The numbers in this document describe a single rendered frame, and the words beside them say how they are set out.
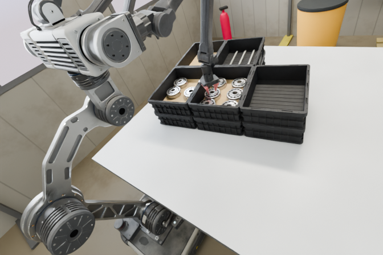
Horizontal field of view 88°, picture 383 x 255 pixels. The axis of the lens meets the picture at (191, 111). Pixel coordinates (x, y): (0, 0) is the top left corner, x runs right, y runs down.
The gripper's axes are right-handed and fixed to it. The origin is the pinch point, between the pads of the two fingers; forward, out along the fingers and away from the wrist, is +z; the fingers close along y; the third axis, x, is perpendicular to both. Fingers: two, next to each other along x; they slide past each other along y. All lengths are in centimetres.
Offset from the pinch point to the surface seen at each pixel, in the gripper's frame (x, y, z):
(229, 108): 26.5, 1.0, -4.9
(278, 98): 26.0, -28.7, 4.0
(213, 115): 18.0, 7.8, 2.6
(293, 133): 47, -22, 10
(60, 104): -114, 132, 18
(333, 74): 16, -79, 16
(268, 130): 38.2, -13.1, 9.4
